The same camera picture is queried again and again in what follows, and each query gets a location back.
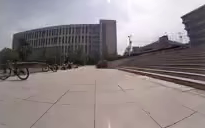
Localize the pale paved plaza ground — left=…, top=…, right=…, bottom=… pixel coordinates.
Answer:
left=0, top=65, right=205, bottom=128

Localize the tall dark building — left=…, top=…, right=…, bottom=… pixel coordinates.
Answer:
left=11, top=18, right=118, bottom=65

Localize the row of parked bicycles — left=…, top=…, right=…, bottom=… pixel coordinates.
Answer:
left=40, top=61, right=80, bottom=73

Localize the low dark building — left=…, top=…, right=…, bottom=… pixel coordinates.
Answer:
left=131, top=35, right=190, bottom=56

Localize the wide grey stone staircase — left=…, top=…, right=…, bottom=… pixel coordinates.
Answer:
left=107, top=45, right=205, bottom=94

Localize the black bicycle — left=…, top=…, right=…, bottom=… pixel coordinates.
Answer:
left=0, top=60, right=31, bottom=81

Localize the row of trees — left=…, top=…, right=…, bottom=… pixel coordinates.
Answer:
left=0, top=39, right=119, bottom=67

